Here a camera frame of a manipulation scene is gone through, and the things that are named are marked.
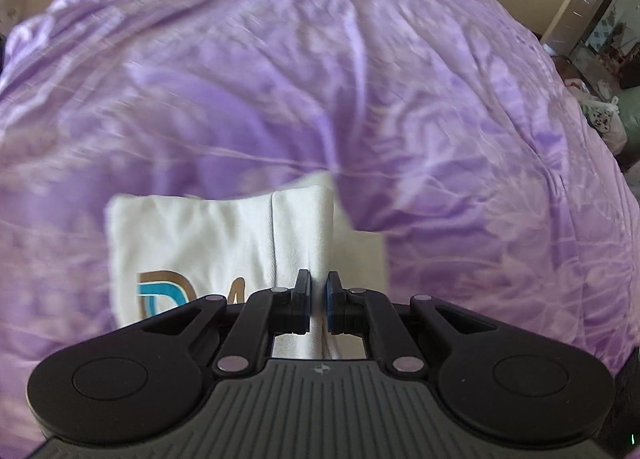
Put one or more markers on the white printed t-shirt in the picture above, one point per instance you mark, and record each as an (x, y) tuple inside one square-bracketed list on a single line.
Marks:
[(200, 239)]

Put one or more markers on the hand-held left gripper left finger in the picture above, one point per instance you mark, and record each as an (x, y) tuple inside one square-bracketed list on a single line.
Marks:
[(303, 300)]

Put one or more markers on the white plastic bag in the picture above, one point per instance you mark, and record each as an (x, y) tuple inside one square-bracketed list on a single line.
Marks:
[(602, 114)]

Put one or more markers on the purple floral blanket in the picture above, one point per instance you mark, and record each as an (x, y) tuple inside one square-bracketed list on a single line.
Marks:
[(380, 89)]

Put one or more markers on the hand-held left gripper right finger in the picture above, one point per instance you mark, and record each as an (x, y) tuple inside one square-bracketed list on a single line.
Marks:
[(332, 303)]

